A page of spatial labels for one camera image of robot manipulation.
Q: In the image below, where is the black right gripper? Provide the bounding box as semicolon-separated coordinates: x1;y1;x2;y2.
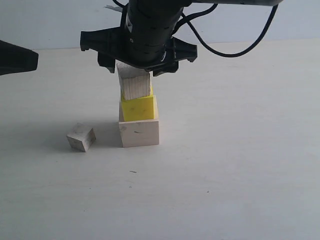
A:
80;0;198;77

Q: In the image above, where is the medium wooden cube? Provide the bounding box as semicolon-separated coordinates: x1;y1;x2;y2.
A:
116;62;152;100

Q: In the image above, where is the yellow cube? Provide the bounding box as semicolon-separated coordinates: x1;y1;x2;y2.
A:
120;87;157;122

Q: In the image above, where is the large pale wooden cube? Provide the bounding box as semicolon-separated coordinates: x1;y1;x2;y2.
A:
118;94;160;148

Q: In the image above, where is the small pale wooden cube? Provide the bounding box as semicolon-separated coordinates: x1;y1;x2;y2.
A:
66;123;96;152

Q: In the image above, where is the white cable tie tag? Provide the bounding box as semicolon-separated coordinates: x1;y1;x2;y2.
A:
104;5;123;13

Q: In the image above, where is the black right camera cable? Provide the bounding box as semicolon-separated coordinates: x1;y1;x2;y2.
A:
174;3;280;58

